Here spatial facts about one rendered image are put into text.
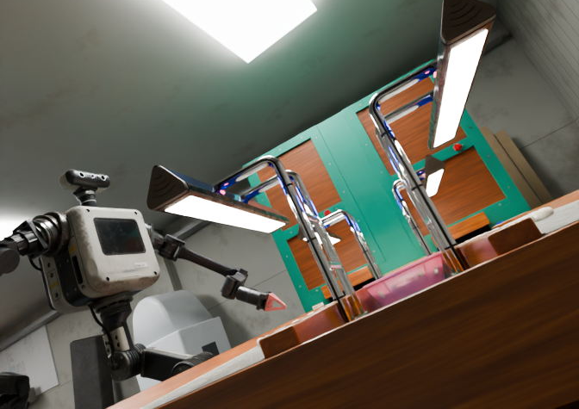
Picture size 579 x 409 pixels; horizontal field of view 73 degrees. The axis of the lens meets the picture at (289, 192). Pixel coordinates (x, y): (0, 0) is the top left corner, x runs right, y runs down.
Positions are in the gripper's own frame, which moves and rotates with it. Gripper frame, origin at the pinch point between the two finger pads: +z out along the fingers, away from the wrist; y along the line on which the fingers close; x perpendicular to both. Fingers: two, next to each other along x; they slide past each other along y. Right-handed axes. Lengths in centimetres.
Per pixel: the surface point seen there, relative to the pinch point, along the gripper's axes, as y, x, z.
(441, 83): -76, -62, 41
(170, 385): -75, 8, 2
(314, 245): -69, -27, 23
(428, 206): -70, -40, 43
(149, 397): -82, 8, 2
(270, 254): 306, 3, -119
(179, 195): -90, -30, 2
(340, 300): -69, -18, 31
